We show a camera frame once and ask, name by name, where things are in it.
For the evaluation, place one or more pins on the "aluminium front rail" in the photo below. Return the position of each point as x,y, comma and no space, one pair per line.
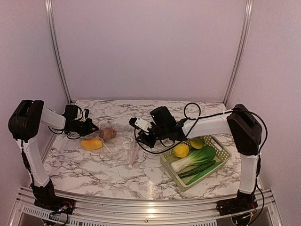
101,211

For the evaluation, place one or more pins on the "clear zip top bag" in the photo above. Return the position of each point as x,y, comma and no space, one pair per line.
122,150

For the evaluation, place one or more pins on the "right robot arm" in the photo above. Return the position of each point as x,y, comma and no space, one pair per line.
247,130

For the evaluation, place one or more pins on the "yellow fake lemon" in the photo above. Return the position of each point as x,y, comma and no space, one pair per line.
181,151

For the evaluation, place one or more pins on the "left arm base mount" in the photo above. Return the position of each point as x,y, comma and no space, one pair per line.
58,205

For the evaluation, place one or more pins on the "brown fake potato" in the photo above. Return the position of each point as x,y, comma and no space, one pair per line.
107,134

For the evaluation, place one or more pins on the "green fake cucumber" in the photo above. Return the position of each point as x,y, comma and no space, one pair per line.
204,172

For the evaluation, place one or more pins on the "pale green plastic basket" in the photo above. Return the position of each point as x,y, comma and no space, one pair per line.
222,154

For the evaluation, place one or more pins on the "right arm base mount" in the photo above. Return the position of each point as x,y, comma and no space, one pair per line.
235,205

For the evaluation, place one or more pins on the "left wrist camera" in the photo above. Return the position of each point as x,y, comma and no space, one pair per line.
75,113

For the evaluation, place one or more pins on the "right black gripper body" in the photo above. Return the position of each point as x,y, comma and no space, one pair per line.
150,143

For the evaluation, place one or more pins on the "dark green fake pepper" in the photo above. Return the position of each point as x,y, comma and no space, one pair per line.
197,143

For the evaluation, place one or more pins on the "dark green bumpy cucumber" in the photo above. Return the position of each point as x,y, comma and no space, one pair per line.
197,169

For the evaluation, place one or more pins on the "orange yellow fake corn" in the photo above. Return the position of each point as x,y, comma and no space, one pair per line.
91,144

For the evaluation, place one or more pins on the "green fake bok choy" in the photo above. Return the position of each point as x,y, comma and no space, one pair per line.
194,158

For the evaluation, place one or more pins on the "right aluminium frame post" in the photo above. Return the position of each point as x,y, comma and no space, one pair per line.
241,47

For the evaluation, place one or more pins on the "left aluminium frame post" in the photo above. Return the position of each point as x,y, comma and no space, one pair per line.
55,47

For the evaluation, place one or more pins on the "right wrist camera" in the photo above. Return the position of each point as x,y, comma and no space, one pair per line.
139,123

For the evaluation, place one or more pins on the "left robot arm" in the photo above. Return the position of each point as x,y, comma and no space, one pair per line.
24,125

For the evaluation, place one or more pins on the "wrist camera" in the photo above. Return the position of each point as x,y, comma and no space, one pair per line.
139,123
75,113

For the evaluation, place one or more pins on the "aluminium frame post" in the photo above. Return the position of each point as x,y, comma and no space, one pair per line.
55,47
241,47

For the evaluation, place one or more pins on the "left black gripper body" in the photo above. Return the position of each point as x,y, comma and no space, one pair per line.
83,129

